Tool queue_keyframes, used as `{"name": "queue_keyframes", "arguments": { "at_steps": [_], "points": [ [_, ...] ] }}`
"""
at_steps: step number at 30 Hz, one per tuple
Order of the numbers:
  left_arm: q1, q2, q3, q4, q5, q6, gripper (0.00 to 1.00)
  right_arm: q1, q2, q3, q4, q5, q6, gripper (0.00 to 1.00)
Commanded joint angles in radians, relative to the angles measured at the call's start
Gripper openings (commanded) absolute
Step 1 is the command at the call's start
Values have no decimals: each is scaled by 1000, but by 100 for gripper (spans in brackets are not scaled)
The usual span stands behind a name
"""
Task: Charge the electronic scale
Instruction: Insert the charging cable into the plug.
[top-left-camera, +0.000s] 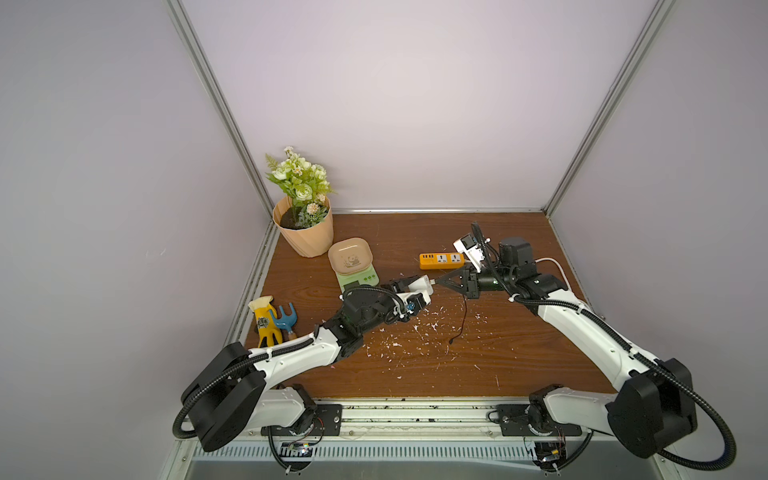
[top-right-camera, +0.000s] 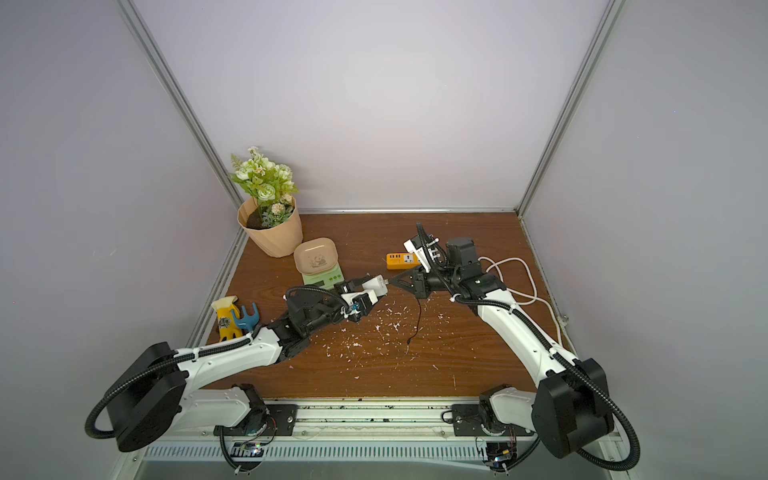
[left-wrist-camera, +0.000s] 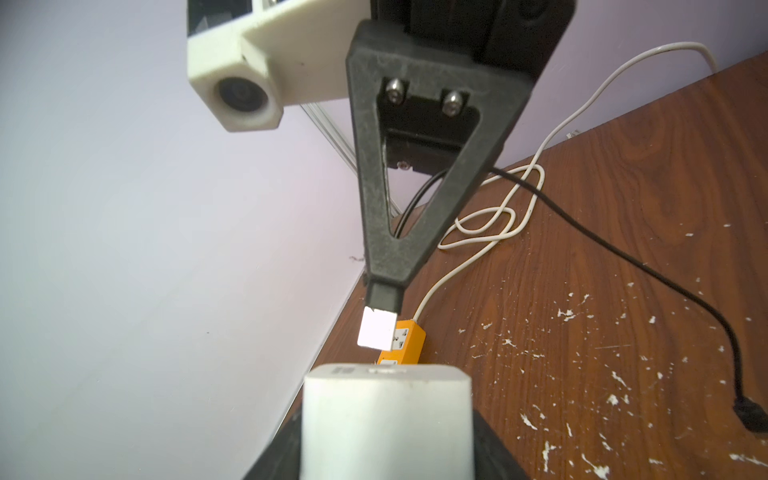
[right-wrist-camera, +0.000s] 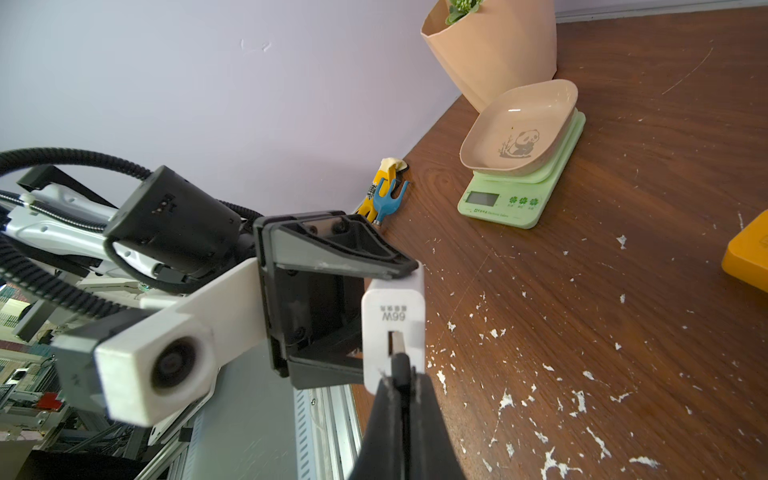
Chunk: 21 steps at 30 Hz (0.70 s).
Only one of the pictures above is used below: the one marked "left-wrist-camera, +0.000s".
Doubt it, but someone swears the white power strip cord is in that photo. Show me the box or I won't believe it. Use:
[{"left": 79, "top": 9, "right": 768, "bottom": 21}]
[{"left": 412, "top": 41, "right": 719, "bottom": 322}]

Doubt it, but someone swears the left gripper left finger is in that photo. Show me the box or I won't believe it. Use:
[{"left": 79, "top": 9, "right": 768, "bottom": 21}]
[{"left": 243, "top": 410, "right": 302, "bottom": 480}]

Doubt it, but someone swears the black USB charging cable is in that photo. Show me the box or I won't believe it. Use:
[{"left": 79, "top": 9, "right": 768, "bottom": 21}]
[{"left": 392, "top": 166, "right": 768, "bottom": 433}]

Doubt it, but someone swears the white USB charger adapter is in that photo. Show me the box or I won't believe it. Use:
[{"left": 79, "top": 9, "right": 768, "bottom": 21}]
[{"left": 300, "top": 364, "right": 475, "bottom": 479}]

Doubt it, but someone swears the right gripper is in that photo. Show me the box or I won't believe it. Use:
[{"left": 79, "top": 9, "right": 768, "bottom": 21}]
[{"left": 346, "top": 1, "right": 576, "bottom": 312}]

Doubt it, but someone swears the orange power strip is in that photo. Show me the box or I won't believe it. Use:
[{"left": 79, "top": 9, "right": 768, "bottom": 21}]
[{"left": 377, "top": 320, "right": 426, "bottom": 365}]

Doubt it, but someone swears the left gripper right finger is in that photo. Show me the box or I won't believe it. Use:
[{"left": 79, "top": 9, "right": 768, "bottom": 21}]
[{"left": 473, "top": 410, "right": 528, "bottom": 480}]

